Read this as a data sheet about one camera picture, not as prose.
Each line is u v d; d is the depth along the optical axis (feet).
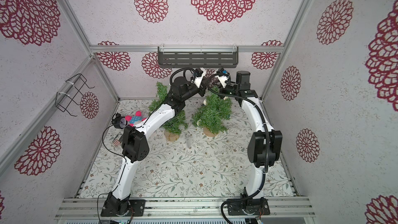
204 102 2.77
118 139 3.11
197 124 2.78
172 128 2.65
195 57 3.09
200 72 2.22
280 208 2.47
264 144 1.64
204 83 2.45
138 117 3.37
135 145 1.85
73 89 2.60
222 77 2.35
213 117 2.61
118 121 3.27
